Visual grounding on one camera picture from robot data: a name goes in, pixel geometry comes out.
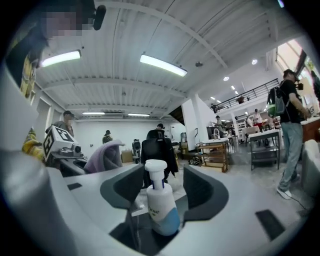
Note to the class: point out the person's left forearm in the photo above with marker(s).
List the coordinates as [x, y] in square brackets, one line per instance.
[32, 147]

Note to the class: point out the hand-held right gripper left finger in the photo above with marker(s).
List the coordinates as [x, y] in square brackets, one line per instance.
[87, 195]

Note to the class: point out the black head camera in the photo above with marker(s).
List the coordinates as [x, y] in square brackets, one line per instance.
[99, 17]

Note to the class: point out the purple cloth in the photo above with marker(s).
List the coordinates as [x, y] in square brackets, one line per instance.
[105, 157]

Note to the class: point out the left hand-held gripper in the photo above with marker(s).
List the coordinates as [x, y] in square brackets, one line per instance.
[56, 142]

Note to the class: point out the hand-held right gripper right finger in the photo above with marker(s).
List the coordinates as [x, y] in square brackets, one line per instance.
[250, 205]

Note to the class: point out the black office chair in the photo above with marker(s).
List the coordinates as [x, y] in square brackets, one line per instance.
[157, 152]

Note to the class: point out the person's yellow plaid shirt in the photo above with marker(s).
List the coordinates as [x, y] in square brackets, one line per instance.
[27, 75]

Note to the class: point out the wooden shelf rack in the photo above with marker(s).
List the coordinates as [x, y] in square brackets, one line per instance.
[213, 155]

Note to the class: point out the ceiling tube light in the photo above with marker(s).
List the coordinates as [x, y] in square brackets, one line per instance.
[61, 58]
[162, 65]

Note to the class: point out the grey beanbag chair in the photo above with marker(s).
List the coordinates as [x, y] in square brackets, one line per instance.
[311, 165]

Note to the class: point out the dark metal table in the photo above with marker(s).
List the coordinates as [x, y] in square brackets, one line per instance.
[263, 136]

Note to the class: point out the white plastic bottle cap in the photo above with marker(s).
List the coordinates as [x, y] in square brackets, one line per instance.
[160, 200]

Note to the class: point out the black balcony railing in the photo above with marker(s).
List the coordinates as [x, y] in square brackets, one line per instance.
[250, 96]

